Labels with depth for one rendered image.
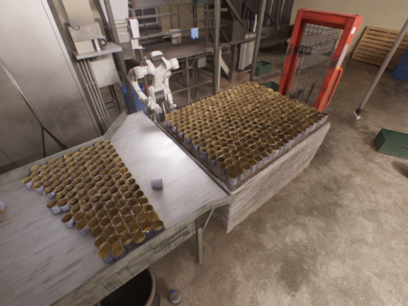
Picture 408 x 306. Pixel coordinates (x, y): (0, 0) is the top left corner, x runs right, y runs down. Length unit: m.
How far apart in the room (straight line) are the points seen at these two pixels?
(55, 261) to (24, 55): 2.51
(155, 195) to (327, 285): 1.96
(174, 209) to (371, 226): 2.57
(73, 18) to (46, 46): 0.53
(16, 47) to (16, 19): 0.30
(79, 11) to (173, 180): 2.29
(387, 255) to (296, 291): 1.21
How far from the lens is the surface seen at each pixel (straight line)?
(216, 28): 4.38
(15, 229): 1.83
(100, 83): 3.86
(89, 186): 1.70
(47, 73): 3.41
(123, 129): 2.25
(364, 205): 3.48
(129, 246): 1.33
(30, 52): 3.34
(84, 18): 3.10
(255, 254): 2.50
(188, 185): 1.55
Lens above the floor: 2.29
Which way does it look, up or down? 42 degrees down
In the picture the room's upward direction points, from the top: straight up
